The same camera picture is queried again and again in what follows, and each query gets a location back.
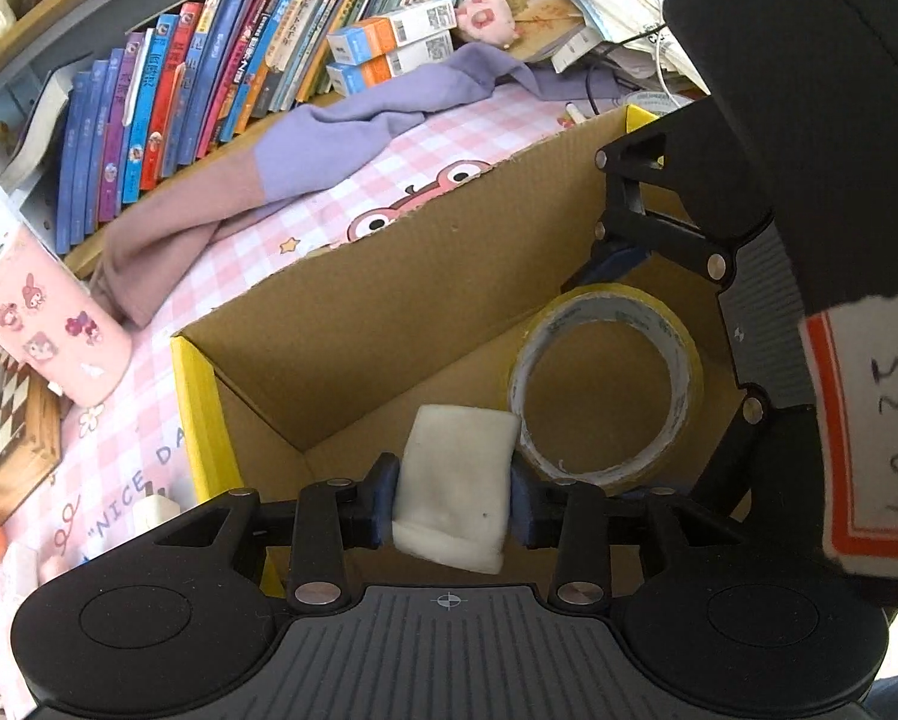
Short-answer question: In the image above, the white sponge block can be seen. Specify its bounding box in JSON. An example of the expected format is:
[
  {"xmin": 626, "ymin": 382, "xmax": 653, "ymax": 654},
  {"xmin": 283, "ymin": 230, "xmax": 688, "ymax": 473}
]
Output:
[{"xmin": 392, "ymin": 405, "xmax": 520, "ymax": 575}]

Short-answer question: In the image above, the white charger plug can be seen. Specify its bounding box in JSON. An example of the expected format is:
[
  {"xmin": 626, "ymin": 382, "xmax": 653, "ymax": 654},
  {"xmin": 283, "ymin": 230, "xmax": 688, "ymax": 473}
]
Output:
[{"xmin": 83, "ymin": 494, "xmax": 182, "ymax": 561}]

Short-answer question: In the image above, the clear tape roll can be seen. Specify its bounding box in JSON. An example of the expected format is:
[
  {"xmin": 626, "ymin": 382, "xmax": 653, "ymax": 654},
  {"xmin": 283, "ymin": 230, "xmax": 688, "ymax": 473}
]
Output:
[{"xmin": 508, "ymin": 284, "xmax": 705, "ymax": 493}]

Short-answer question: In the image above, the yellow cardboard box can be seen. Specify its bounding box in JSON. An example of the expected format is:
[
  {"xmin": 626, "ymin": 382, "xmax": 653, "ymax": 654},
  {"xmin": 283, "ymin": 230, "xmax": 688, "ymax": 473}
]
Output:
[{"xmin": 169, "ymin": 102, "xmax": 755, "ymax": 593}]

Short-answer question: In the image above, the stack of papers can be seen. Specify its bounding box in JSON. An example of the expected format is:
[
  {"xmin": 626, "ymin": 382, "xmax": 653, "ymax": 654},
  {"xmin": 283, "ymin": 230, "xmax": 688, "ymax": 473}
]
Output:
[{"xmin": 545, "ymin": 0, "xmax": 715, "ymax": 96}]

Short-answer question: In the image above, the pink checkered tablecloth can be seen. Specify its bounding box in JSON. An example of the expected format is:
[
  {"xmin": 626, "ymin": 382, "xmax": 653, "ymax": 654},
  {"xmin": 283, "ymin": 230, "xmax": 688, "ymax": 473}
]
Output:
[{"xmin": 0, "ymin": 85, "xmax": 591, "ymax": 718}]

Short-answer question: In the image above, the pink pig plush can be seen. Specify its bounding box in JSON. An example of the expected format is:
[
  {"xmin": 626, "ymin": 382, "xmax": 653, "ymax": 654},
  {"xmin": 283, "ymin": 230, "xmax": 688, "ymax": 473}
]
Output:
[{"xmin": 456, "ymin": 0, "xmax": 519, "ymax": 49}]

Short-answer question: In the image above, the upper orange blue medicine box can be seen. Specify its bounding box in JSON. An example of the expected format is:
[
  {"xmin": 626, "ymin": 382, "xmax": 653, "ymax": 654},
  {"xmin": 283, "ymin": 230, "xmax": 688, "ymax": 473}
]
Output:
[{"xmin": 328, "ymin": 0, "xmax": 457, "ymax": 65}]

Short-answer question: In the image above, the orange blue medicine box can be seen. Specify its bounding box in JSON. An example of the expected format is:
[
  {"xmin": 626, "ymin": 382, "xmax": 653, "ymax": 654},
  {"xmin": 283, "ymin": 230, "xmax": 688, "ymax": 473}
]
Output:
[
  {"xmin": 328, "ymin": 0, "xmax": 457, "ymax": 65},
  {"xmin": 327, "ymin": 31, "xmax": 454, "ymax": 98}
]

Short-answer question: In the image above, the wooden chess board box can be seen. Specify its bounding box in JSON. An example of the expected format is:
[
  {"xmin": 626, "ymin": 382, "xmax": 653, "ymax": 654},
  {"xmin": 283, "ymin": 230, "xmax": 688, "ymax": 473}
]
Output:
[{"xmin": 0, "ymin": 349, "xmax": 62, "ymax": 523}]

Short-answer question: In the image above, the lower orange blue medicine box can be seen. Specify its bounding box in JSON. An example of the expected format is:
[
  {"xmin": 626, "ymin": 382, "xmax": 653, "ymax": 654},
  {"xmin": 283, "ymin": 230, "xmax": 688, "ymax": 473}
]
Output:
[{"xmin": 327, "ymin": 31, "xmax": 454, "ymax": 98}]

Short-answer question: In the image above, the purple and mauve cloth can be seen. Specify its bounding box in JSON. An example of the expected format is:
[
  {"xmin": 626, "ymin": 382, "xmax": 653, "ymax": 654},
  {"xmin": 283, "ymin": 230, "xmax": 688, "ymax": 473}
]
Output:
[{"xmin": 87, "ymin": 40, "xmax": 624, "ymax": 329}]

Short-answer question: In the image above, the pink cylindrical tissue holder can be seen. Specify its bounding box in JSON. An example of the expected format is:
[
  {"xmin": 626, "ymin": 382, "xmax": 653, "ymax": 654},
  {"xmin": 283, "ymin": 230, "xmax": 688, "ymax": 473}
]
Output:
[{"xmin": 0, "ymin": 223, "xmax": 133, "ymax": 408}]

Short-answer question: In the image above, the row of books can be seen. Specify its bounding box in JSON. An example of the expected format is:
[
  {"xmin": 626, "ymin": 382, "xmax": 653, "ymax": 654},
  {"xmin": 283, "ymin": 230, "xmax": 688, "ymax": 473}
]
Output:
[{"xmin": 52, "ymin": 0, "xmax": 563, "ymax": 257}]

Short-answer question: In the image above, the black cable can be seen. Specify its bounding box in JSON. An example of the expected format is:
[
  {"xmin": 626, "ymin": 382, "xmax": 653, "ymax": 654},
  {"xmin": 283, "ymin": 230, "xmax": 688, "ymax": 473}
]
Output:
[{"xmin": 582, "ymin": 24, "xmax": 672, "ymax": 119}]

